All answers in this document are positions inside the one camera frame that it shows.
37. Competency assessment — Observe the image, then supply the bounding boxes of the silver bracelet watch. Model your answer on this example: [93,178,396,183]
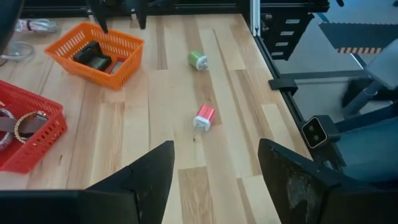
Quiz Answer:
[0,108,16,152]

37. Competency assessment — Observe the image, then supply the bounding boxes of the blue office chair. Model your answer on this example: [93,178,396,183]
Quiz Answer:
[335,39,398,183]

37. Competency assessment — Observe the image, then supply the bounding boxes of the red digital clock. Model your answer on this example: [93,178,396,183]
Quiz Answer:
[107,58,126,76]

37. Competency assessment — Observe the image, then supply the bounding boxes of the black hazard-striped floor mat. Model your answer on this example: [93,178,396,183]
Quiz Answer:
[318,21,398,55]

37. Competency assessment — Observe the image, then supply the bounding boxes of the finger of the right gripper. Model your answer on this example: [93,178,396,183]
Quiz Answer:
[134,0,147,30]
[88,0,109,34]

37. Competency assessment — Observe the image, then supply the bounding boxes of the red plastic basket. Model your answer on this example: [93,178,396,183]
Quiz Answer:
[0,79,68,174]

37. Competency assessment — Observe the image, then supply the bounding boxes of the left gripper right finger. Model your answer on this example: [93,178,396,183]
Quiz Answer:
[254,138,346,224]

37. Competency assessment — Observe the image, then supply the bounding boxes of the black table-level camera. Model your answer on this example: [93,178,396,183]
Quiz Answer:
[300,114,342,150]

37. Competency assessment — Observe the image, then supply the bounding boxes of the white lamp cable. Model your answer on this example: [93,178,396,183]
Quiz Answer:
[14,18,60,34]

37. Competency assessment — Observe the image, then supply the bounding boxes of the black labelled drawer unit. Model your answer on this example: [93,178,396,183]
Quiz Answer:
[260,11,315,62]

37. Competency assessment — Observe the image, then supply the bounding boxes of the black digital clock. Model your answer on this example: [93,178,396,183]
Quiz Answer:
[86,55,113,73]
[72,40,103,65]

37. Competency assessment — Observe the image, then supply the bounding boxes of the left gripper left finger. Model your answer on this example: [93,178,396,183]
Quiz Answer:
[87,141,179,224]

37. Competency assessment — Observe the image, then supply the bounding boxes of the orange plastic basket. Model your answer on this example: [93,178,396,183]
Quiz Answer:
[44,21,146,91]

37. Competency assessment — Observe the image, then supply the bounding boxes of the gold link watch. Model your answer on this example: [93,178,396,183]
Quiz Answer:
[14,111,50,145]

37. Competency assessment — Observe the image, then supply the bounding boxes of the black table clamp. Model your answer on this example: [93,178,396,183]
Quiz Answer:
[268,78,299,96]

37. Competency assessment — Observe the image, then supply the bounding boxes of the green and white charger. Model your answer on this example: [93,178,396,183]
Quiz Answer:
[188,50,210,72]

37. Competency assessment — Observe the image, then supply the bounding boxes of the silver aluminium bracket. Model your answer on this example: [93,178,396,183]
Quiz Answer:
[250,0,262,37]

